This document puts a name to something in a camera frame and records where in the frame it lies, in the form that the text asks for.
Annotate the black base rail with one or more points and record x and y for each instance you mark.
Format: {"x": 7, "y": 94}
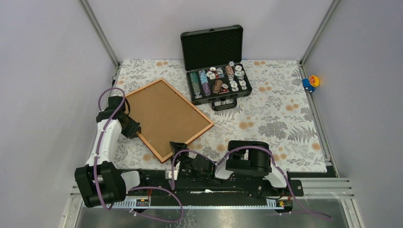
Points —
{"x": 152, "y": 189}

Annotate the blue yellow toy car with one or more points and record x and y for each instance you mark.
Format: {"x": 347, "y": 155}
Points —
{"x": 311, "y": 83}

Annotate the orange wooden picture frame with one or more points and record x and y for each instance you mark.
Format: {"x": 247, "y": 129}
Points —
{"x": 201, "y": 132}

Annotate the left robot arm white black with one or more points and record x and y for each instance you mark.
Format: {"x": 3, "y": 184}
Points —
{"x": 104, "y": 157}

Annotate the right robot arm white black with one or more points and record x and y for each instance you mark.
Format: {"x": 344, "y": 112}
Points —
{"x": 247, "y": 166}

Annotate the blue poker chip stack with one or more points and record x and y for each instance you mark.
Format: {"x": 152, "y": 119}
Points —
{"x": 203, "y": 77}

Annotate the brown poker chip stack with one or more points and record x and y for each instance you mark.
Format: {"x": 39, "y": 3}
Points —
{"x": 217, "y": 86}

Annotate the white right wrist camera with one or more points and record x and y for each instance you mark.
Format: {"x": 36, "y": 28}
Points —
{"x": 169, "y": 174}

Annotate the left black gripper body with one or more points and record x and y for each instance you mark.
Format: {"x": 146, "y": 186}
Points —
{"x": 130, "y": 127}

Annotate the purple poker chip stack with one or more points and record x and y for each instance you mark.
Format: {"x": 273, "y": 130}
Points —
{"x": 206, "y": 89}

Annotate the pink poker chip stack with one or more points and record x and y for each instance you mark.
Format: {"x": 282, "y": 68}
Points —
{"x": 229, "y": 71}

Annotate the brown cardboard backing board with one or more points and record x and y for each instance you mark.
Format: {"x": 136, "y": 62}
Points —
{"x": 167, "y": 116}

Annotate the black poker chip case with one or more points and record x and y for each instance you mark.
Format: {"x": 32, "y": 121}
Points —
{"x": 212, "y": 50}

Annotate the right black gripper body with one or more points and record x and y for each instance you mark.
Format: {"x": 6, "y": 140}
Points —
{"x": 186, "y": 163}

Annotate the green poker chip stack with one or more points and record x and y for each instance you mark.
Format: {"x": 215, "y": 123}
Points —
{"x": 195, "y": 84}

